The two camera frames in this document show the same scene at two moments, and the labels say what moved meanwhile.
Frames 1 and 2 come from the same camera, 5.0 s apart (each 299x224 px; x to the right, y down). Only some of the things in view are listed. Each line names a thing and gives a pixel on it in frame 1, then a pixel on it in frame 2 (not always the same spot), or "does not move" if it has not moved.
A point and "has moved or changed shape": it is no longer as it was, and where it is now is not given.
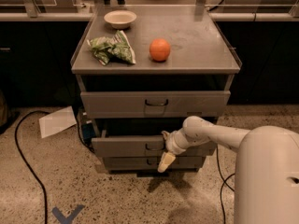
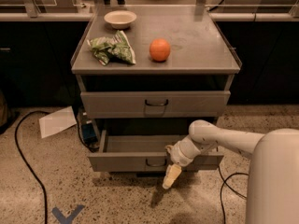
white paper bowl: (120, 19) does not move
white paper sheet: (57, 121) does not move
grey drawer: (141, 147) has moved or changed shape
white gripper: (172, 145) to (179, 153)
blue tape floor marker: (61, 217) does not move
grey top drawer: (153, 104) does not move
